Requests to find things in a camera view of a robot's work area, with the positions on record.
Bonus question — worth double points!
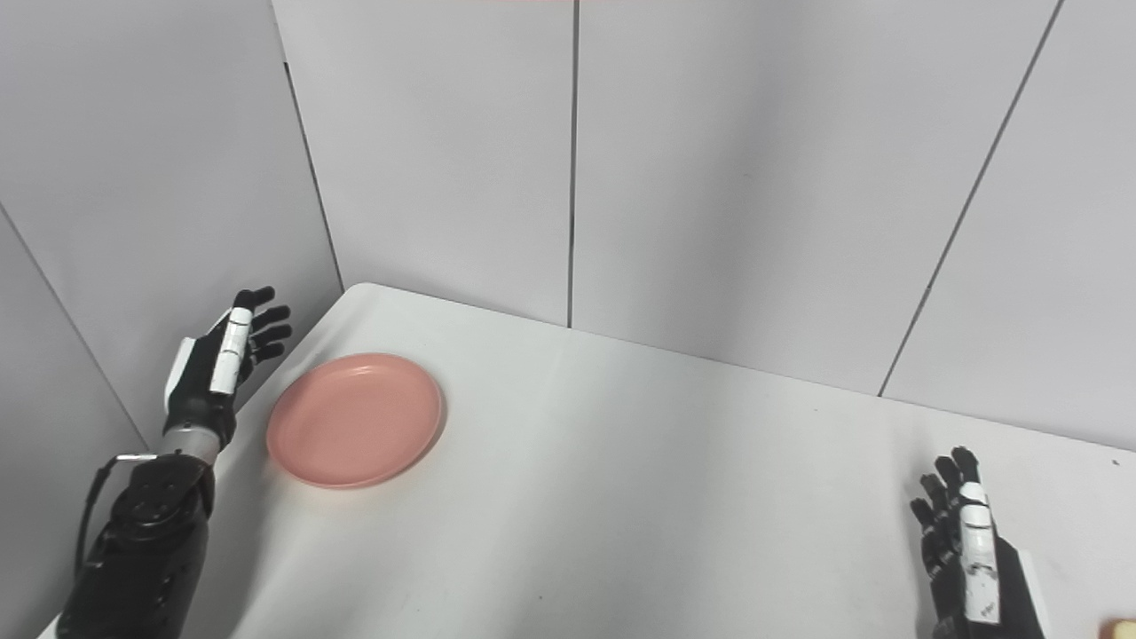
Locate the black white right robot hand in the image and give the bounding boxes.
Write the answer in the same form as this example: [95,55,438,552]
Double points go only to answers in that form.
[909,446,1053,639]

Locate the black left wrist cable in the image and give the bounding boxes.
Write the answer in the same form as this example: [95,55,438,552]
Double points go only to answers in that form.
[75,453,162,578]

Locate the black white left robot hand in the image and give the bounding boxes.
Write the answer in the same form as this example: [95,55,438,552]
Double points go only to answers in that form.
[162,286,294,450]

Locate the pink round plate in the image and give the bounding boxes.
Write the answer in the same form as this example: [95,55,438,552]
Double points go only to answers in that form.
[266,352,446,490]

